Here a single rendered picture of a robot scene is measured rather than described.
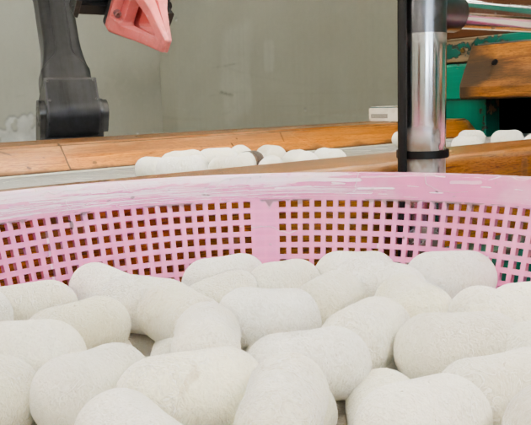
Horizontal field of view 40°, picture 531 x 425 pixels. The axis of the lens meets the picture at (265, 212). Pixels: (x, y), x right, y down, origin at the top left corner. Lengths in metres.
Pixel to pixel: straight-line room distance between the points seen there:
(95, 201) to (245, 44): 2.31
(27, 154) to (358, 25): 1.64
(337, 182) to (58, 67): 0.73
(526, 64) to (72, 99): 0.56
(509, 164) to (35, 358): 0.34
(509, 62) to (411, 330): 0.79
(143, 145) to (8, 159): 0.13
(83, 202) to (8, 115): 2.42
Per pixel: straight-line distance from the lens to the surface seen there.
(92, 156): 0.69
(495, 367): 0.17
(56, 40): 1.01
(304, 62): 2.36
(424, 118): 0.37
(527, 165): 0.48
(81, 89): 0.98
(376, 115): 0.99
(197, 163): 0.52
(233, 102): 2.64
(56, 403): 0.17
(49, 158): 0.68
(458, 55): 1.07
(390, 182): 0.29
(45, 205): 0.28
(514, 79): 0.95
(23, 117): 2.72
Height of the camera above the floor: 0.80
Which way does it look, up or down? 9 degrees down
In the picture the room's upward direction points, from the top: 2 degrees counter-clockwise
